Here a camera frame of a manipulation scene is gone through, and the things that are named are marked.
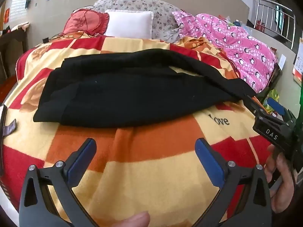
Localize black knit pants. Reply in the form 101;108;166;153
33;49;255;128

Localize person's right hand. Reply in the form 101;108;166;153
264;145;297;214

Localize person's left hand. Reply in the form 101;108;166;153
112;211;151;227

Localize pink penguin quilt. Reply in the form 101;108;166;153
172;11;277;93

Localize metal stair railing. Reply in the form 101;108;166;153
254;0;296;50

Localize smartphone with lit screen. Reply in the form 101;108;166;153
0;105;7;177

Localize red orange yellow blanket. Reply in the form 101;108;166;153
1;35;269;226

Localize red floor mat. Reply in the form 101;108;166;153
1;75;17;101

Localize grey floral pillow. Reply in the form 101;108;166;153
94;0;181;43

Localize dark wooden desk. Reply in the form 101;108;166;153
1;28;28;79

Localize white pillow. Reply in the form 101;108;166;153
104;9;154;40

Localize red frilled pillow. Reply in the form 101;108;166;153
63;9;109;35

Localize black charger with cable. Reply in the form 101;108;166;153
43;37;49;44

